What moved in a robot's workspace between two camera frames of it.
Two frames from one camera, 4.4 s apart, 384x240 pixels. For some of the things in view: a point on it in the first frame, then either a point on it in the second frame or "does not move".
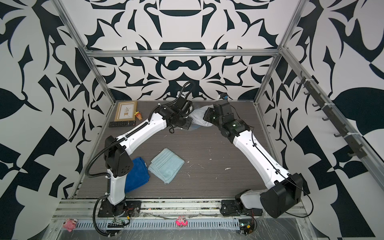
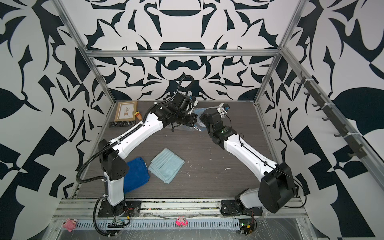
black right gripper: (207, 116) to (203, 117)
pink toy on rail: (70, 224) does not move
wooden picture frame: (126, 111) does not move
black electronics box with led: (246, 226) does not move
